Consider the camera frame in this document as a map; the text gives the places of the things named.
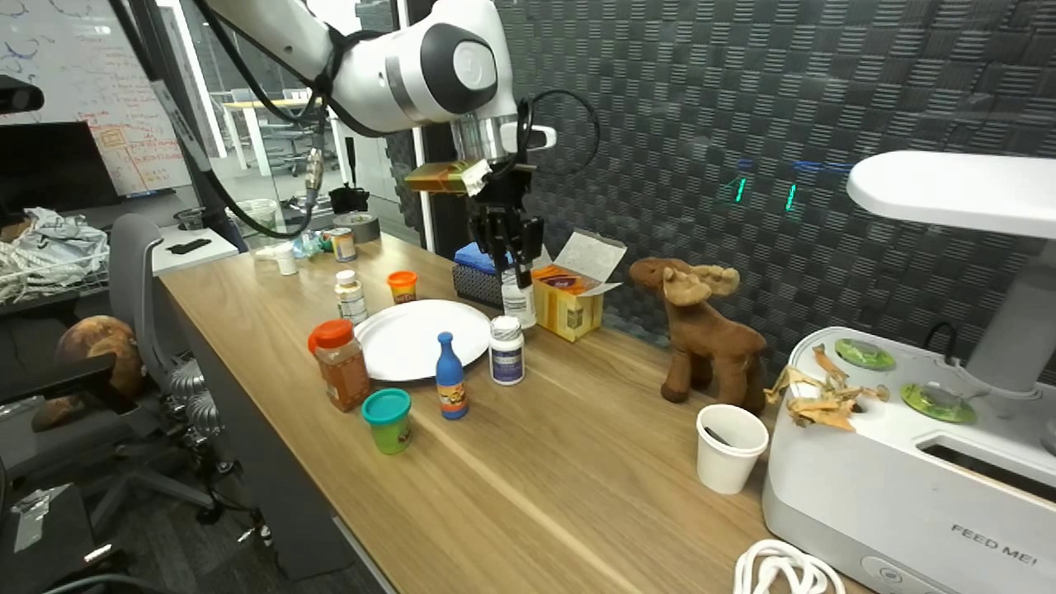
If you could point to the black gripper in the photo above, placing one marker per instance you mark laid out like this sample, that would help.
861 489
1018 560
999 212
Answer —
501 227

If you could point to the white pill bottle blue label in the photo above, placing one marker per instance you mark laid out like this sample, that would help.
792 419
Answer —
506 350

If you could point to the blue toy bottle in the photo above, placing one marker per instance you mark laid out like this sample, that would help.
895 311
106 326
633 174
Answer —
449 379

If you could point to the white pill bottle green label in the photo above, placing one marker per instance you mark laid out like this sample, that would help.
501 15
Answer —
347 294

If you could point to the spice jar orange lid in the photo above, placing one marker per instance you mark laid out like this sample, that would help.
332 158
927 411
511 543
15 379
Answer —
342 365

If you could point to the white pill bottle back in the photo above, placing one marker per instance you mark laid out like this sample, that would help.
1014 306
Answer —
517 301

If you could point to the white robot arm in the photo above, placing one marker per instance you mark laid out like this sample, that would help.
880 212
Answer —
441 69

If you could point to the white paper plate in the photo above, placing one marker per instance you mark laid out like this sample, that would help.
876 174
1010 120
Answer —
401 343

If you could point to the brown moose plushie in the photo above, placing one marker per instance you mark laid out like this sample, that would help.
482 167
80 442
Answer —
707 350

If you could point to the blue sponge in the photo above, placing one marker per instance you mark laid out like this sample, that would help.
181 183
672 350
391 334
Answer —
468 255

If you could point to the grey woven basket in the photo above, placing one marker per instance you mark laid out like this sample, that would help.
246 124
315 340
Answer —
472 285

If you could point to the yellow cardboard box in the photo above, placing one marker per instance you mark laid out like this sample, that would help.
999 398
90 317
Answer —
568 287

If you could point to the yellow tub orange lid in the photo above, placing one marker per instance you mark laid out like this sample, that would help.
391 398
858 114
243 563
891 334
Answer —
403 285

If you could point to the green tub teal lid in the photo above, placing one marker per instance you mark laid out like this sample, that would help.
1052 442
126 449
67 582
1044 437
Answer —
386 418

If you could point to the white paper cup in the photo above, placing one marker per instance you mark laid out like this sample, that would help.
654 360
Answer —
728 448

